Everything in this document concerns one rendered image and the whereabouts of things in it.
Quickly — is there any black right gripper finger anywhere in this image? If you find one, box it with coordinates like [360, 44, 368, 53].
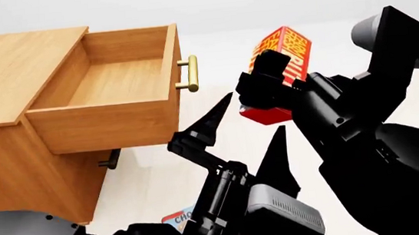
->
[251, 46, 295, 84]
[233, 66, 306, 114]

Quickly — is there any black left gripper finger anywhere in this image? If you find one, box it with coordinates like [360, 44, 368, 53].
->
[251, 123, 303, 204]
[180, 91, 239, 151]

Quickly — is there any red orange butter box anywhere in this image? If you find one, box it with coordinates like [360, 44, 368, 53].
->
[230, 22, 319, 129]

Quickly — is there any wooden cabinet drawer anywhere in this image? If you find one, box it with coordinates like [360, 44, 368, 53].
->
[17, 23, 190, 158]

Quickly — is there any wooden cabinet body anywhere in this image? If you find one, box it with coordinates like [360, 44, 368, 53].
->
[0, 23, 129, 233]

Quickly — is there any gold drawer handle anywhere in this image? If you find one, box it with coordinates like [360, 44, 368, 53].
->
[171, 54, 201, 95]

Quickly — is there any grey left gripper camera box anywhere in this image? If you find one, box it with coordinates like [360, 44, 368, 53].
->
[238, 176, 328, 235]

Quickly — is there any grey black right gripper camera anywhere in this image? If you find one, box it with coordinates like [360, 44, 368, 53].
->
[348, 2, 419, 87]

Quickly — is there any dark drawer handle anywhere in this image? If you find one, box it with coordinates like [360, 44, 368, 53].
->
[96, 147, 124, 172]

